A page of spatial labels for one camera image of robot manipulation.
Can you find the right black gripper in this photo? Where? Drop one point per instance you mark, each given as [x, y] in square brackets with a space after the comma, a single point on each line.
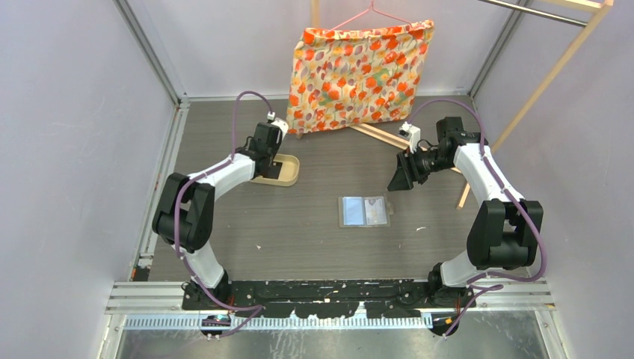
[402, 179]

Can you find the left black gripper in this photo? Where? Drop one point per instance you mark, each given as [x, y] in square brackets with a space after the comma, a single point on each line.
[274, 149]

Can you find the white printed ID card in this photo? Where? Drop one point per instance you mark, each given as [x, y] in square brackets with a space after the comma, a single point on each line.
[375, 211]

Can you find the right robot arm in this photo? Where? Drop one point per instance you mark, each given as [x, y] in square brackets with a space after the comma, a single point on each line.
[504, 234]

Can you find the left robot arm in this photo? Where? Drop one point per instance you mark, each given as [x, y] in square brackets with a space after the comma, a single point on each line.
[184, 215]

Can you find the beige oval tray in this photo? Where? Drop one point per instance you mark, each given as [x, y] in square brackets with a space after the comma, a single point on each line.
[289, 173]

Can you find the floral fabric bag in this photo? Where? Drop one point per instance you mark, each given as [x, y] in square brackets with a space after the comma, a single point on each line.
[344, 78]

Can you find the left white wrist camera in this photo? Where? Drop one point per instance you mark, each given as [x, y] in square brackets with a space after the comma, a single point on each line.
[281, 126]

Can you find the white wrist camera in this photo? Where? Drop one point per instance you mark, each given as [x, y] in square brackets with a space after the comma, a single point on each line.
[281, 126]
[410, 133]

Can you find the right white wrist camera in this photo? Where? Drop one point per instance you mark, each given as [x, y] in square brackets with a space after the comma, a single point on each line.
[410, 133]

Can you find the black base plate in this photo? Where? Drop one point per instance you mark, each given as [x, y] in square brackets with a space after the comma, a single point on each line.
[330, 299]

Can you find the aluminium front rail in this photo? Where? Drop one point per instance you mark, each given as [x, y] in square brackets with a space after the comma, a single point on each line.
[182, 306]

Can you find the wooden rack frame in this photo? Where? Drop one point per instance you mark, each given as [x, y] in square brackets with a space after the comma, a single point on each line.
[543, 92]

